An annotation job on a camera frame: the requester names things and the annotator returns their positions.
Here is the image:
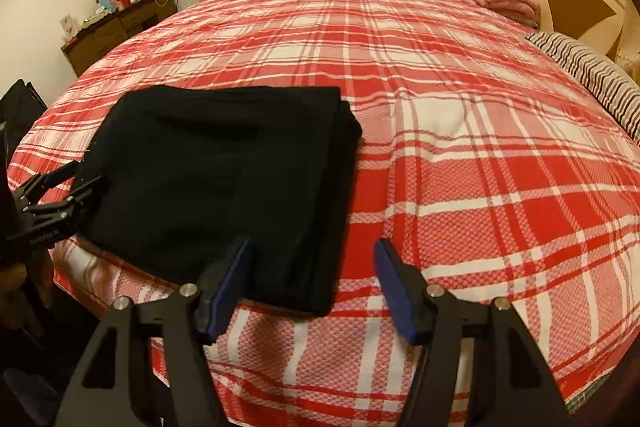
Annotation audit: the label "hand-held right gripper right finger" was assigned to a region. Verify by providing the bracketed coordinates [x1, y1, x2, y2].
[374, 238, 573, 427]

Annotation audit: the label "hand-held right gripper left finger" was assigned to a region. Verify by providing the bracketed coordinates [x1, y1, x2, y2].
[52, 236, 257, 427]

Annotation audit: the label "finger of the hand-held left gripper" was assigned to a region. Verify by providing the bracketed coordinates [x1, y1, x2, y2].
[14, 161, 81, 206]
[30, 176, 105, 219]

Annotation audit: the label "black pants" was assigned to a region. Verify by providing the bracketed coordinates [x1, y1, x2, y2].
[75, 84, 363, 317]

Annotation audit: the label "black bag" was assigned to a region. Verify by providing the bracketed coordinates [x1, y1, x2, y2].
[0, 79, 48, 158]

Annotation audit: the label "red plaid bedsheet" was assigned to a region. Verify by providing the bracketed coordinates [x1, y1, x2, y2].
[7, 0, 640, 427]

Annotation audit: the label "brown wooden dresser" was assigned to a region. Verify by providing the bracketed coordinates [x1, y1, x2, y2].
[61, 0, 180, 78]

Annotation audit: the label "striped pillow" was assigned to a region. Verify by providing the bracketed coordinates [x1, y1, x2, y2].
[525, 31, 640, 142]

